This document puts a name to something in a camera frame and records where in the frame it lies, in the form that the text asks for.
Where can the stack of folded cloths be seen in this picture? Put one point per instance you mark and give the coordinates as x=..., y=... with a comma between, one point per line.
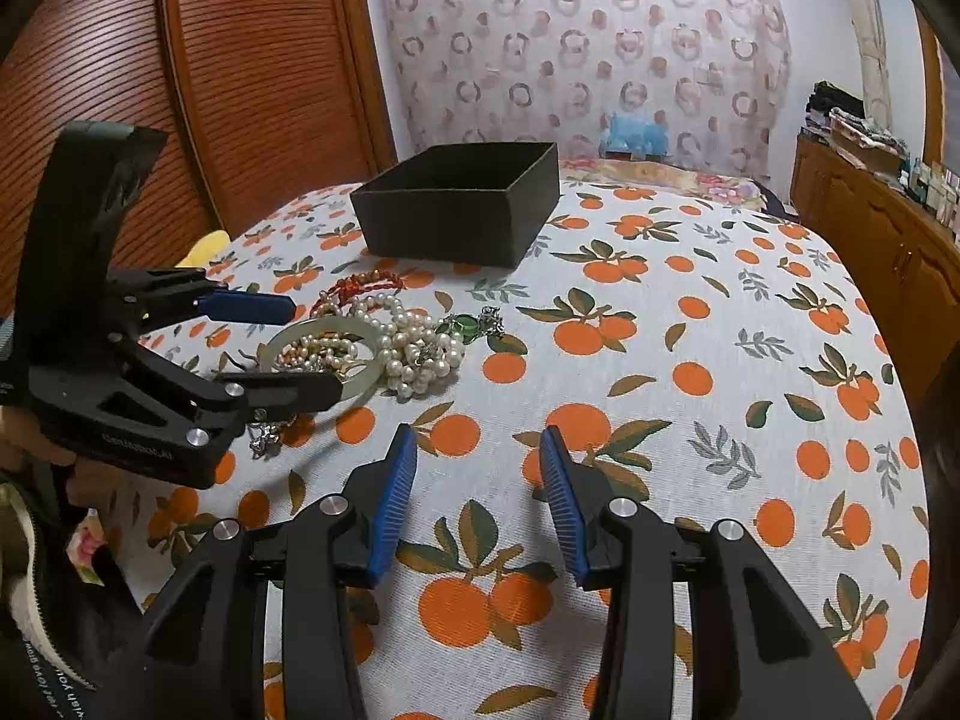
x=847, y=127

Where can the white lace curtain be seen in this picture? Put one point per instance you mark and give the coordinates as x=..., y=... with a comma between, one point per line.
x=870, y=30

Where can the row of small bottles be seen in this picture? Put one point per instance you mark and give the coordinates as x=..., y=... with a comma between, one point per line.
x=934, y=191

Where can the person's left hand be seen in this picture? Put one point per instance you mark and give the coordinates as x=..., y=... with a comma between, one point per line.
x=19, y=435

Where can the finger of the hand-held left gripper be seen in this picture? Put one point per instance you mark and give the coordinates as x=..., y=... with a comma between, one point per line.
x=292, y=392
x=247, y=307

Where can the wooden slatted wardrobe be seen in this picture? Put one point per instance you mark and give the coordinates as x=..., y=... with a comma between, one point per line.
x=225, y=90

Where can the circle pattern curtain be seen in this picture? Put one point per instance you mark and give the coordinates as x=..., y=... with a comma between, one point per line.
x=585, y=37

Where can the small brown box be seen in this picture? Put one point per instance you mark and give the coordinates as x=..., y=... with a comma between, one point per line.
x=634, y=156

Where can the blue plush toy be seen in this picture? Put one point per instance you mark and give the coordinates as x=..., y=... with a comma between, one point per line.
x=636, y=131

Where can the orange fruit print cloth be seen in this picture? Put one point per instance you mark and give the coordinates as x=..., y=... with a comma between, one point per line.
x=675, y=315

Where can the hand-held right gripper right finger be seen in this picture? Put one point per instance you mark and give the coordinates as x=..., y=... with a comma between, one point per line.
x=562, y=510

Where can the wooden window frame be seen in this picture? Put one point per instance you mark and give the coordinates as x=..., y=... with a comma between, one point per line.
x=930, y=82

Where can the pale jade bangle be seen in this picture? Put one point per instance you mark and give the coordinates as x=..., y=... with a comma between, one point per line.
x=300, y=331

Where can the yellow cloth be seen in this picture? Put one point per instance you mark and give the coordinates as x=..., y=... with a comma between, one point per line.
x=204, y=246

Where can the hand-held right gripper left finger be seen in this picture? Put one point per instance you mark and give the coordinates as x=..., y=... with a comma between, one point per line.
x=394, y=502

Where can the floral blanket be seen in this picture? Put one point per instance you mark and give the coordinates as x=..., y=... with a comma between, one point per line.
x=675, y=176

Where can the wooden cabinet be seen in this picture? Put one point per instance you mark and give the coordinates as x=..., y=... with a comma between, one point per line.
x=877, y=240

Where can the black cardboard box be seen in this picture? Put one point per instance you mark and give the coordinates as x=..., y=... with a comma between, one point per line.
x=450, y=225

